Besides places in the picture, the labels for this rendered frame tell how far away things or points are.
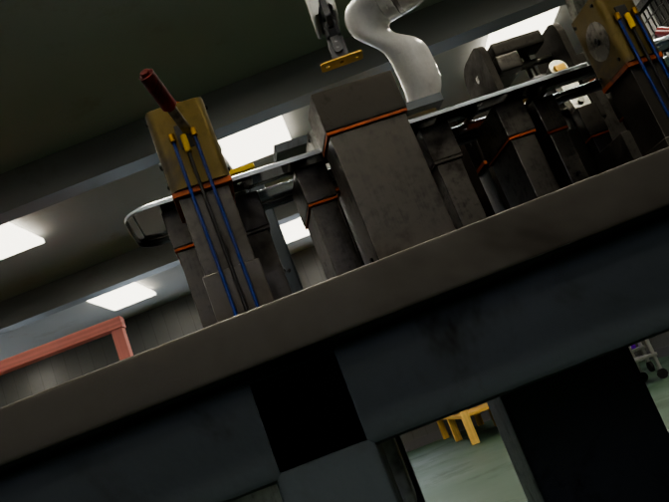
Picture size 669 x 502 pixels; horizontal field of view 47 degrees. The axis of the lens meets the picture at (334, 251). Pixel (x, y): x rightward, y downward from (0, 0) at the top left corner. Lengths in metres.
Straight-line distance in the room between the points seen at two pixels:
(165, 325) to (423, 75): 9.88
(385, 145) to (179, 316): 10.55
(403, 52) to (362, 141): 0.92
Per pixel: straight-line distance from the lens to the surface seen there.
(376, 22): 1.98
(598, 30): 1.22
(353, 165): 1.03
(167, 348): 0.56
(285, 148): 1.54
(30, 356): 6.70
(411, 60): 1.93
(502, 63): 1.57
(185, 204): 0.98
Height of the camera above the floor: 0.60
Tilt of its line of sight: 13 degrees up
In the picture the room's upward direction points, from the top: 21 degrees counter-clockwise
